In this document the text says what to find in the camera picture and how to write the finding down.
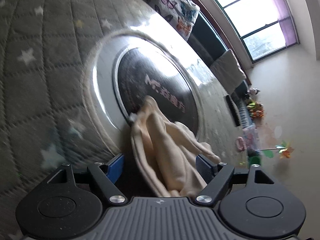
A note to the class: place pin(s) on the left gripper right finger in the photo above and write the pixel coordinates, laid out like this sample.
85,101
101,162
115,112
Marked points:
220,179

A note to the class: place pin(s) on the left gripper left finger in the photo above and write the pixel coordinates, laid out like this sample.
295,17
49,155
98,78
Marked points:
100,179

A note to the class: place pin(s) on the beige cloth garment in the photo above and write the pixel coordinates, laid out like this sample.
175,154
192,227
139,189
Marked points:
165,153

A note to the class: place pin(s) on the green plastic bucket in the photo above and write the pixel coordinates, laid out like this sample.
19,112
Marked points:
254,160

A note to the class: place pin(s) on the pink hair scrunchie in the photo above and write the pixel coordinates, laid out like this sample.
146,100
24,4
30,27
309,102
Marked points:
240,144

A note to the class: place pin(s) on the clear plastic storage box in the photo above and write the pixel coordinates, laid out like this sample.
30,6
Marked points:
251,138

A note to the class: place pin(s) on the black remote control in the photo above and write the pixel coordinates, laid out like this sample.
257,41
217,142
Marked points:
233,111

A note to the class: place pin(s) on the colourful paper pinwheel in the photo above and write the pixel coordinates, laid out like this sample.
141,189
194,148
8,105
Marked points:
284,150

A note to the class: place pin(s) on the orange yellow plush toy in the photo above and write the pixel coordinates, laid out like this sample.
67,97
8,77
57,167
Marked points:
255,109

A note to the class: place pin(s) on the white plush toy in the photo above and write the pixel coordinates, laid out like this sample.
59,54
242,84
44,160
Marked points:
253,92

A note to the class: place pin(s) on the round induction cooktop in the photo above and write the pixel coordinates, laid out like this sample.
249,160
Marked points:
121,70

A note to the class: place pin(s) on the grey plain pillow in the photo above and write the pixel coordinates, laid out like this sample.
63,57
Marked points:
228,71

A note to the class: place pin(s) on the grey quilted star tablecloth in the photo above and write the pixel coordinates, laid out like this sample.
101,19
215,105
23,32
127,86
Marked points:
44,123

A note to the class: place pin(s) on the butterfly print pillow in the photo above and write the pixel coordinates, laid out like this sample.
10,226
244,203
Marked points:
180,14

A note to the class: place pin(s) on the window with green frame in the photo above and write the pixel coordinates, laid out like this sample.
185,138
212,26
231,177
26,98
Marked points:
263,26

